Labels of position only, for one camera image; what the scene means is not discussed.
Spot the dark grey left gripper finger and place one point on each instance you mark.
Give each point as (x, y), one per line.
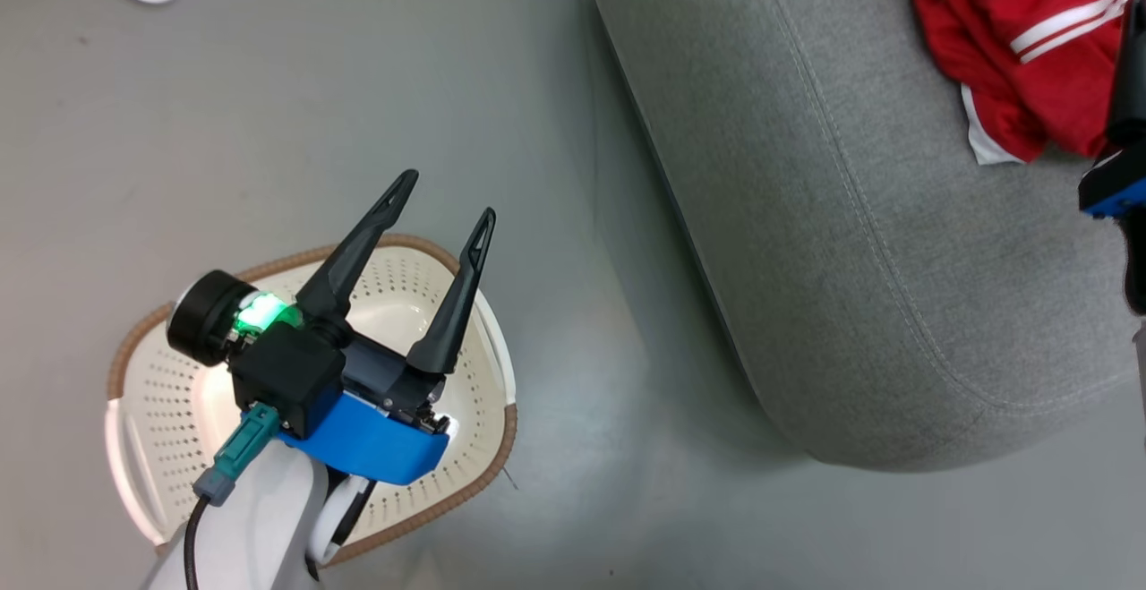
(358, 254)
(457, 312)

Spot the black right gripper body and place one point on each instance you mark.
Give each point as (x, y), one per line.
(1130, 80)

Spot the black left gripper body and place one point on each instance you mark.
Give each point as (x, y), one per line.
(204, 317)

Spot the red clothing item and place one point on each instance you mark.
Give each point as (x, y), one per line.
(1021, 44)

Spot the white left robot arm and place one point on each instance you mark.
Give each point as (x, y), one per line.
(260, 527)

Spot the white perforated laundry basket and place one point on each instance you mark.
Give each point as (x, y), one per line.
(179, 411)

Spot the grey fabric sofa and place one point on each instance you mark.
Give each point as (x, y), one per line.
(877, 214)

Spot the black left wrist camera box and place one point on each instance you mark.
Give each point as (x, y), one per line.
(286, 380)

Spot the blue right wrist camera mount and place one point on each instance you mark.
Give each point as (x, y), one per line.
(1115, 187)

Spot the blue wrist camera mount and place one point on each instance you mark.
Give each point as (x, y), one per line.
(1115, 187)
(376, 447)

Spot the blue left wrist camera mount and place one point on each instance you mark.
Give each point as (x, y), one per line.
(376, 447)

